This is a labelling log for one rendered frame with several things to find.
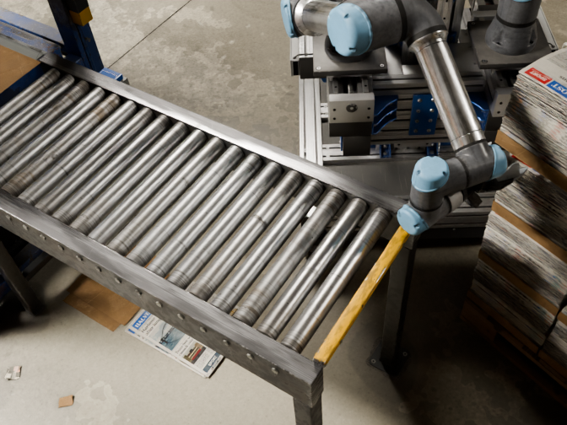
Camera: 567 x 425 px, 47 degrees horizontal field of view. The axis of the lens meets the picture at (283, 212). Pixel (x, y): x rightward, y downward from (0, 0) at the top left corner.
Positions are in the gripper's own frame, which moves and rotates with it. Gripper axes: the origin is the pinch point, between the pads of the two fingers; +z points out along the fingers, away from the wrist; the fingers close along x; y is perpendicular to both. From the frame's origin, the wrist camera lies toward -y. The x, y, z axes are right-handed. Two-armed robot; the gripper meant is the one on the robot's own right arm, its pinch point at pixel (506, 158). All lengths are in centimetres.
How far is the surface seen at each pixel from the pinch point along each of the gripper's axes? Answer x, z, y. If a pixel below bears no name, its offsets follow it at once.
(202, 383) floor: 39, -83, -85
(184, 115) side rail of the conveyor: 74, -52, -5
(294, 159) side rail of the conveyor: 39, -38, -5
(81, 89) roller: 106, -69, -6
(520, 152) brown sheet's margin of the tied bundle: -1.7, 2.4, 1.9
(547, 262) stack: -18.6, 3.6, -29.0
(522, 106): 2.1, 4.0, 13.5
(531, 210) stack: -9.2, 3.4, -15.0
